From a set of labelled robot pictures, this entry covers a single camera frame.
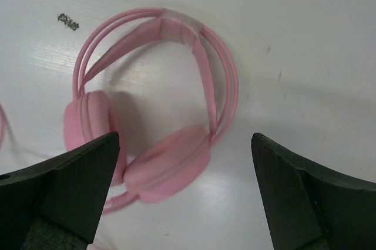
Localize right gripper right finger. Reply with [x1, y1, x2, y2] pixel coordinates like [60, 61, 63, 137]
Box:
[251, 133, 375, 249]

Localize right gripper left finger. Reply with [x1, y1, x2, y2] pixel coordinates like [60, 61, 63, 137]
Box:
[1, 132, 120, 249]

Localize pink headphones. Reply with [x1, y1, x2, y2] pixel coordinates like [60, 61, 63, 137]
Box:
[63, 7, 239, 214]

